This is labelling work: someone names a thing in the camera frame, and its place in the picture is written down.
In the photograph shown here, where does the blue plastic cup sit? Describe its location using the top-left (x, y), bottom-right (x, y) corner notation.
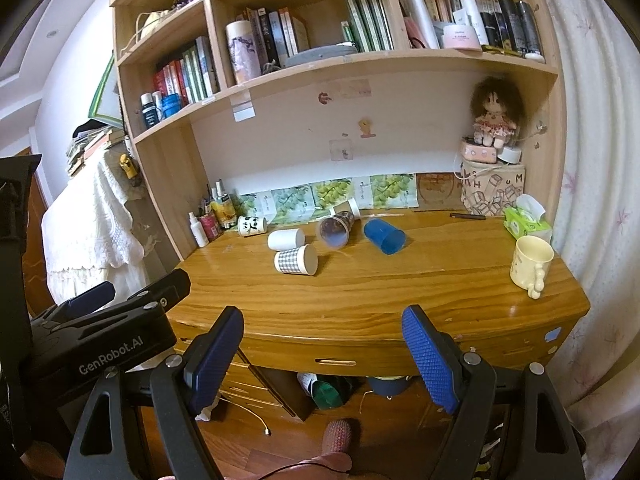
top-left (363, 218), bottom-right (407, 256)

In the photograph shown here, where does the checkered paper cup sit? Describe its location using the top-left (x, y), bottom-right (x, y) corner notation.
top-left (274, 244), bottom-right (319, 278)

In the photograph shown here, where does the green framed picture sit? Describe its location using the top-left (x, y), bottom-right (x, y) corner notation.
top-left (88, 54), bottom-right (124, 126)

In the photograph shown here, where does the white charging cable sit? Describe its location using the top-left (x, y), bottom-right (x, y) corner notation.
top-left (219, 394), bottom-right (274, 437)

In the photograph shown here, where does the white floral curtain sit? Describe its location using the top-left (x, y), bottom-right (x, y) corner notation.
top-left (524, 0), bottom-right (640, 463)

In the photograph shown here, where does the wooden desk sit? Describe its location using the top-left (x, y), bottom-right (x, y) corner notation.
top-left (164, 208), bottom-right (592, 451)

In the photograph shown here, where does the pale yellow mug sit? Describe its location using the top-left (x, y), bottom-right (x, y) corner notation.
top-left (509, 235), bottom-right (555, 300)

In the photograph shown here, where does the panda print cup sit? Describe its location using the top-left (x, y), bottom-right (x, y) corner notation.
top-left (237, 215), bottom-right (268, 238)

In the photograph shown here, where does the grey flat case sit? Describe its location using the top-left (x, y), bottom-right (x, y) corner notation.
top-left (282, 43), bottom-right (360, 69)

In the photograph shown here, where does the small white bottle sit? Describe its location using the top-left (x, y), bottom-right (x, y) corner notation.
top-left (188, 212), bottom-right (210, 248)

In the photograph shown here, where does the curly hair rag doll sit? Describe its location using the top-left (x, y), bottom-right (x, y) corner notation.
top-left (468, 77), bottom-right (524, 150)

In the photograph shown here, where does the pink slipper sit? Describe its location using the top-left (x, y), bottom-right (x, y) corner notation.
top-left (322, 418), bottom-right (361, 454)

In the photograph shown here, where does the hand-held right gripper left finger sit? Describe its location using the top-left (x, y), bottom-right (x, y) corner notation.
top-left (64, 305), bottom-right (245, 480)

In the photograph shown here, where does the white paper cup dark rim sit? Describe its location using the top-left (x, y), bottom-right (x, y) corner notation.
top-left (332, 198), bottom-right (362, 221)

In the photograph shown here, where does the red pen holder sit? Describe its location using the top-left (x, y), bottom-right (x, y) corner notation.
top-left (199, 209), bottom-right (224, 241)

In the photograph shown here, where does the stack of old books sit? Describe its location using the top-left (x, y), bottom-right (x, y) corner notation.
top-left (66, 120), bottom-right (126, 177)

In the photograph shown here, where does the pink cream jar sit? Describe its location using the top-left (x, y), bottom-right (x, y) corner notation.
top-left (440, 24), bottom-right (484, 51)

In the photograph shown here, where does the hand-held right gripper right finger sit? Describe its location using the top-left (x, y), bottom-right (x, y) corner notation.
top-left (402, 304), bottom-right (587, 480)

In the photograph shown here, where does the pink spotted box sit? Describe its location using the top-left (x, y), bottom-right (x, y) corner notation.
top-left (460, 136), bottom-right (502, 164)

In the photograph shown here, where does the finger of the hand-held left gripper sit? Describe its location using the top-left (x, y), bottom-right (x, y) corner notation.
top-left (119, 268), bottom-right (192, 317)
top-left (56, 281), bottom-right (117, 320)

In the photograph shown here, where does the green tissue pack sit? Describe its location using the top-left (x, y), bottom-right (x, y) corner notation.
top-left (502, 193), bottom-right (553, 244)

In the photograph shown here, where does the row of red green books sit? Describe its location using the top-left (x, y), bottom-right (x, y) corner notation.
top-left (152, 36), bottom-right (221, 109)

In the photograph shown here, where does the dark blue bin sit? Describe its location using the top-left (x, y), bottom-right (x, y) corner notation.
top-left (367, 374), bottom-right (417, 397)

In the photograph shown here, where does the white printed tumbler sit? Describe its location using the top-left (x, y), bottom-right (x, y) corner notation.
top-left (224, 20), bottom-right (264, 85)

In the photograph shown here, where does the plain white cup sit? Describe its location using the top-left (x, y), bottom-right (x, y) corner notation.
top-left (267, 228), bottom-right (306, 252)

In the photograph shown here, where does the person's leg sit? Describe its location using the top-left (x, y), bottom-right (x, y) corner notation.
top-left (159, 451), bottom-right (352, 480)

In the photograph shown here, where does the white lotion bottle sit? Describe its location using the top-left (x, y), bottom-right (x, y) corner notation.
top-left (459, 0), bottom-right (489, 46)

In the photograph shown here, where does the yellow printed bottle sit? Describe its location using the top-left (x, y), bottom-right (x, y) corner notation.
top-left (210, 193), bottom-right (239, 231)

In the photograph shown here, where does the letter print storage box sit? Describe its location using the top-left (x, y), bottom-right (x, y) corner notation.
top-left (459, 158), bottom-right (527, 218)

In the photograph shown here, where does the wooden bookshelf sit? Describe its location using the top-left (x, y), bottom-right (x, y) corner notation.
top-left (108, 0), bottom-right (561, 262)

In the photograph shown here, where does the row of dark books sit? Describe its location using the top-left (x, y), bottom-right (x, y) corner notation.
top-left (244, 7), bottom-right (309, 69)

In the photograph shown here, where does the row of pale books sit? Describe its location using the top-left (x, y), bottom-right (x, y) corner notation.
top-left (394, 0), bottom-right (502, 51)

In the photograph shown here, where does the wooden drawer cabinet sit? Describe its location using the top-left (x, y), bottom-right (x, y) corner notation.
top-left (190, 347), bottom-right (317, 422)

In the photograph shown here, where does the green plastic bag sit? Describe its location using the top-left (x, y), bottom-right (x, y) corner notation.
top-left (297, 371), bottom-right (351, 409)

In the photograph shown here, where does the black spray can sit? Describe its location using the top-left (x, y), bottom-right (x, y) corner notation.
top-left (517, 0), bottom-right (544, 57)
top-left (498, 0), bottom-right (524, 54)

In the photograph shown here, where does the green leaf print paper strip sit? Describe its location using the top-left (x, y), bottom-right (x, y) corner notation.
top-left (234, 173), bottom-right (419, 224)

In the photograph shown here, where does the white lace cloth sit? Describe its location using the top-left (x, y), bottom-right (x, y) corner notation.
top-left (40, 147), bottom-right (152, 307)

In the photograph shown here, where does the brown cardboard sheet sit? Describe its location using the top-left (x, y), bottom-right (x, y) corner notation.
top-left (416, 172), bottom-right (466, 212)

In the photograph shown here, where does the clear plastic cup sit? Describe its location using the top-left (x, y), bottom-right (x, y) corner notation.
top-left (316, 212), bottom-right (357, 250)

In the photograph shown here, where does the woven straw bag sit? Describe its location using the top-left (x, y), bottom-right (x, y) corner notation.
top-left (134, 9), bottom-right (174, 44)

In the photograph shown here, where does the dark small bottle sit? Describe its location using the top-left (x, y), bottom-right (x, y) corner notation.
top-left (140, 92), bottom-right (160, 129)

